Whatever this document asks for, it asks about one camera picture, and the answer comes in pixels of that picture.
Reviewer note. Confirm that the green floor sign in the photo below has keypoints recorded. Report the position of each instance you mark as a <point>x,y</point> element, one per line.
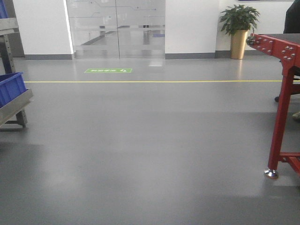
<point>108,70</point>

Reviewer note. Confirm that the grey metal rack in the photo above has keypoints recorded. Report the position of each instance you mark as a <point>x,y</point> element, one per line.
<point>14,111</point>

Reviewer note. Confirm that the red conveyor frame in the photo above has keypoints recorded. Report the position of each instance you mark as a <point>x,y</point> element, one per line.
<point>285,47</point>

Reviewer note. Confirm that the upper blue bin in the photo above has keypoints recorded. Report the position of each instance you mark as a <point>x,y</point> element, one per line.
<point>3,11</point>

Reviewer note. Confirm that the person in dark clothes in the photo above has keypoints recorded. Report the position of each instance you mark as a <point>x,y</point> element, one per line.
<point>292,18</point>

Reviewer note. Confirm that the gold plant pot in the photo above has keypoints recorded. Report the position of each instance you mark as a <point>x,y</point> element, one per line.
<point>238,43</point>

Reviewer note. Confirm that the frosted glass door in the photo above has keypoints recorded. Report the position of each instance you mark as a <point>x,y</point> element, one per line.
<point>117,29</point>

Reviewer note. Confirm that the blue plastic bin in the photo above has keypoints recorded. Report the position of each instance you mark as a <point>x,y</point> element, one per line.
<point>11,86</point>

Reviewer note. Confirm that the green potted plant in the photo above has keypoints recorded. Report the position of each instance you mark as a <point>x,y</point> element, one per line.
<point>239,17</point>

